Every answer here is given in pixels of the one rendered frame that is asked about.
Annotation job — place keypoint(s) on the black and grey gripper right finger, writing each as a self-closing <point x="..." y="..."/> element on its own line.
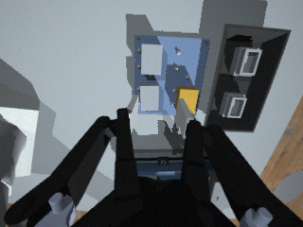
<point x="253" y="204"/>

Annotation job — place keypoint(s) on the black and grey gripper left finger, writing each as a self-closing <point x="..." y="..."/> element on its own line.
<point x="53" y="202"/>

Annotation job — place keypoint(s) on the yellow block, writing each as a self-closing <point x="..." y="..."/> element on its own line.
<point x="189" y="94"/>

